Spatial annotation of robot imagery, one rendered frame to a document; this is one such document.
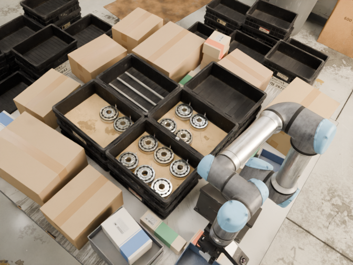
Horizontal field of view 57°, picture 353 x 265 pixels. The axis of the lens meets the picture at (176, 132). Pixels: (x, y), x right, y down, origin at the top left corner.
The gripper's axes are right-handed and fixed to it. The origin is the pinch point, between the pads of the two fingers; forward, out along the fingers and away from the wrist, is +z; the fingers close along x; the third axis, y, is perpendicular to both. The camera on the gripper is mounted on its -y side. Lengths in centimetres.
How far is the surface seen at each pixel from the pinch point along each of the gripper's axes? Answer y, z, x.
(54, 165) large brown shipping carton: 83, 23, 3
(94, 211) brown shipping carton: 54, 27, 5
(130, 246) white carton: 30.5, 23.8, 7.9
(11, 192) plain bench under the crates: 99, 44, 20
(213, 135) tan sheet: 37, 24, -66
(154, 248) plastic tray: 23.6, 32.1, -0.3
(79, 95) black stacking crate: 108, 20, -35
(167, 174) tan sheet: 42, 27, -32
